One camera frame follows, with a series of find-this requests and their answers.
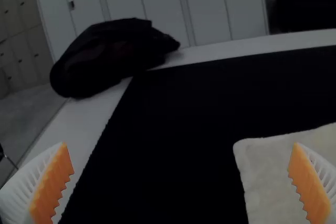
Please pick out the beige drawer cabinet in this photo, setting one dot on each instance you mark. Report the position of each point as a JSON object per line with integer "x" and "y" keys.
{"x": 15, "y": 37}

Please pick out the black mat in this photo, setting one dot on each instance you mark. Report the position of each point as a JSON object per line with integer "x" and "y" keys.
{"x": 183, "y": 129}

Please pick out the grey cupboard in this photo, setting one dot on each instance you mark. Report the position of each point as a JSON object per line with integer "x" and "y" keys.
{"x": 210, "y": 3}

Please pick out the black crate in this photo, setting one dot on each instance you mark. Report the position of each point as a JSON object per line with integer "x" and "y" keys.
{"x": 302, "y": 14}

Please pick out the pale towel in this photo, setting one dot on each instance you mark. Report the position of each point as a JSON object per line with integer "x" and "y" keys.
{"x": 262, "y": 171}

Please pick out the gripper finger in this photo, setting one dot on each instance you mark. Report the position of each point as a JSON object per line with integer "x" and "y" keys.
{"x": 312, "y": 187}
{"x": 31, "y": 187}

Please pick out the black jacket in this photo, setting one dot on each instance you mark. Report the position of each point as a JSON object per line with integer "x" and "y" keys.
{"x": 110, "y": 56}

